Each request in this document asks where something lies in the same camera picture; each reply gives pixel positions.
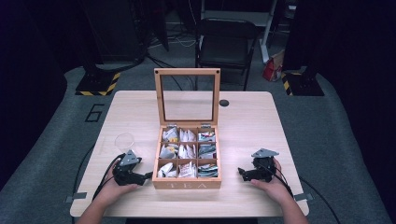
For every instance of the teal striped tea bag packets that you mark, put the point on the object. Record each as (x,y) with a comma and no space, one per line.
(207,151)

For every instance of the red paper bag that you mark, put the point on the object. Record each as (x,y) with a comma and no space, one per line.
(271,70)

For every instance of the person's left hand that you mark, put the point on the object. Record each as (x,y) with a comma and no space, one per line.
(115,190)

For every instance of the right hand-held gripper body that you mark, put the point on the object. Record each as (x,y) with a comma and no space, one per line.
(263,169)

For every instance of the black equipment cabinet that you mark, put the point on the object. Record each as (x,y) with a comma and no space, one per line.
(112,28)

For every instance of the clear glass cup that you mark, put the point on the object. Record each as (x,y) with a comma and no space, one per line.
(124,142)

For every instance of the wooden tea box with lid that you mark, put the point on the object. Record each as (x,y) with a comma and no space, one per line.
(186,184)

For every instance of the white red tea bag packets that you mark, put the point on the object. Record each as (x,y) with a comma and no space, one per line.
(186,152)

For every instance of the black yellow striped stand base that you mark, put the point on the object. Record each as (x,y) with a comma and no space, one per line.
(96,84)
(303,85)

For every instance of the grey tape strip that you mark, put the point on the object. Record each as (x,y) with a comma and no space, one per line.
(76,196)
(303,197)

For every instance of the person's right hand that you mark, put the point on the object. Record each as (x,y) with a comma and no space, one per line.
(275,188)

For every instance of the black folding chair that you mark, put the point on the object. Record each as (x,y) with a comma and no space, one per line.
(225,49)

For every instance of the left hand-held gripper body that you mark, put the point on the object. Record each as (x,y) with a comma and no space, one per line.
(126,174)

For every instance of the grey white tea bag packets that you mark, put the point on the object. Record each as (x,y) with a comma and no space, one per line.
(168,153)

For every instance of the black table grommet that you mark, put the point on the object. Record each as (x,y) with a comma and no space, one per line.
(224,103)

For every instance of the dark curtain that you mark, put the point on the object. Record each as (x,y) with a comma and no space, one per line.
(358,62)
(28,77)

